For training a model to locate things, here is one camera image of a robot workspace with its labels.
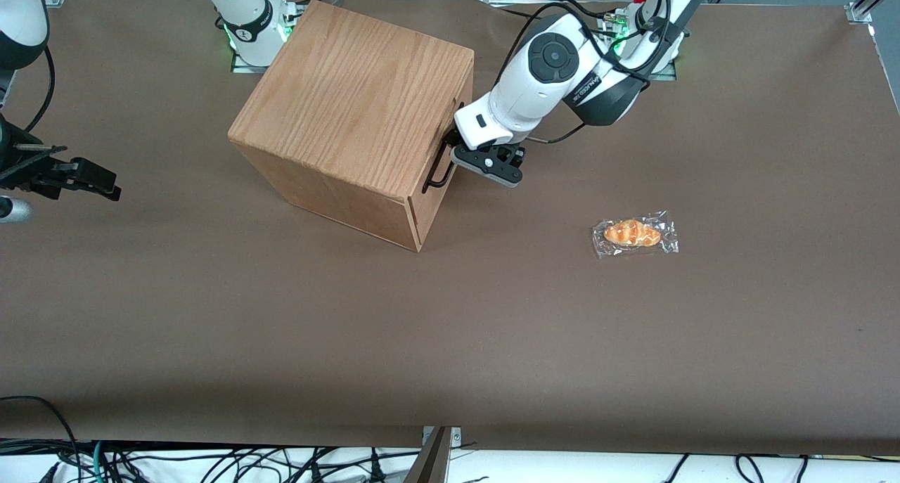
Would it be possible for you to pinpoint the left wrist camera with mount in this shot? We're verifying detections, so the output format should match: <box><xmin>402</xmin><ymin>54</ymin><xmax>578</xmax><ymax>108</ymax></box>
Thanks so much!
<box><xmin>450</xmin><ymin>143</ymin><xmax>526</xmax><ymax>189</ymax></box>

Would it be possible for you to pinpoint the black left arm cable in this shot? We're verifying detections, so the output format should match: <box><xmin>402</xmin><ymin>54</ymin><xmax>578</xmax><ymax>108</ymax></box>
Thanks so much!
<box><xmin>501</xmin><ymin>0</ymin><xmax>679</xmax><ymax>146</ymax></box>

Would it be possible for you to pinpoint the brown cardboard strip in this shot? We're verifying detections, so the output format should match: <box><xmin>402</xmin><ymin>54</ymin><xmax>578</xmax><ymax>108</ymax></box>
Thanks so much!
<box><xmin>404</xmin><ymin>427</ymin><xmax>451</xmax><ymax>483</ymax></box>

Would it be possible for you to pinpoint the plastic wrapped bread roll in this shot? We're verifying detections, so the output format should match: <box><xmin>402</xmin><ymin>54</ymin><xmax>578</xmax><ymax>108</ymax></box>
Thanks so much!
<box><xmin>592</xmin><ymin>210</ymin><xmax>680</xmax><ymax>260</ymax></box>

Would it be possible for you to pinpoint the black metal drawer handle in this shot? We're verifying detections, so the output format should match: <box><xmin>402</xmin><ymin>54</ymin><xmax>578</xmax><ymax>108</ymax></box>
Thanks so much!
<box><xmin>423</xmin><ymin>103</ymin><xmax>468</xmax><ymax>191</ymax></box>

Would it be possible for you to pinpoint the small metal table bracket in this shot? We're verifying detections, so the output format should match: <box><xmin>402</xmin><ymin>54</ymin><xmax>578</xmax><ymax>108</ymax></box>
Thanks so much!
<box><xmin>421</xmin><ymin>426</ymin><xmax>463</xmax><ymax>448</ymax></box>

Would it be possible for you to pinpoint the black looped floor cable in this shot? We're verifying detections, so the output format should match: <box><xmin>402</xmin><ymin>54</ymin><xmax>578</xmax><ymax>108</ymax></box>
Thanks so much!
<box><xmin>0</xmin><ymin>396</ymin><xmax>82</xmax><ymax>466</ymax></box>

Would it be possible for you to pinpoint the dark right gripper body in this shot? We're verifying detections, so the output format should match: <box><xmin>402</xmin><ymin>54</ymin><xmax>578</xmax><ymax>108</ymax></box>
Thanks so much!
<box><xmin>0</xmin><ymin>114</ymin><xmax>58</xmax><ymax>193</ymax></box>

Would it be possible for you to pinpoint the wooden drawer cabinet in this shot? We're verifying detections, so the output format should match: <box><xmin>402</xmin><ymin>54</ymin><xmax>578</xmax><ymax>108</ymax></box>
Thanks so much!
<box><xmin>228</xmin><ymin>0</ymin><xmax>475</xmax><ymax>253</ymax></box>

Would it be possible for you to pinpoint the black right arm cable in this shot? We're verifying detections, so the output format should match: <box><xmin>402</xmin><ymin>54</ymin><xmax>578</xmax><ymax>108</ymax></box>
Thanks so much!
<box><xmin>24</xmin><ymin>46</ymin><xmax>56</xmax><ymax>134</ymax></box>

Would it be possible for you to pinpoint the wooden drawer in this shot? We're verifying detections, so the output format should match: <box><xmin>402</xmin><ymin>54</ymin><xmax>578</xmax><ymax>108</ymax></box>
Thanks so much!
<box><xmin>408</xmin><ymin>51</ymin><xmax>475</xmax><ymax>241</ymax></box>

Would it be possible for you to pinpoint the black cable at arm base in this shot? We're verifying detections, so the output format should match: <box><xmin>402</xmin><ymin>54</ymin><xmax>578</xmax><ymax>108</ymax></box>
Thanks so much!
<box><xmin>485</xmin><ymin>0</ymin><xmax>623</xmax><ymax>39</ymax></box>

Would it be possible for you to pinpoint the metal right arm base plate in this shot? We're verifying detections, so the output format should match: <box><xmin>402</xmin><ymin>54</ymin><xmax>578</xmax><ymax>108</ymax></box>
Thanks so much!
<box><xmin>231</xmin><ymin>51</ymin><xmax>283</xmax><ymax>74</ymax></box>

